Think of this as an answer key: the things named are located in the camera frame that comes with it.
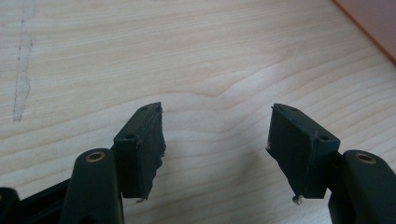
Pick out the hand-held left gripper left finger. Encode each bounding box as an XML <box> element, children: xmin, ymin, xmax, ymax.
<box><xmin>59</xmin><ymin>101</ymin><xmax>167</xmax><ymax>224</ymax></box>

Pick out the strip of clear tape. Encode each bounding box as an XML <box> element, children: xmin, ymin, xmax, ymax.
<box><xmin>12</xmin><ymin>0</ymin><xmax>37</xmax><ymax>122</ymax></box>

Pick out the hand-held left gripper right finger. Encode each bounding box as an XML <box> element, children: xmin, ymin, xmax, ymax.
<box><xmin>265</xmin><ymin>103</ymin><xmax>396</xmax><ymax>224</ymax></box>

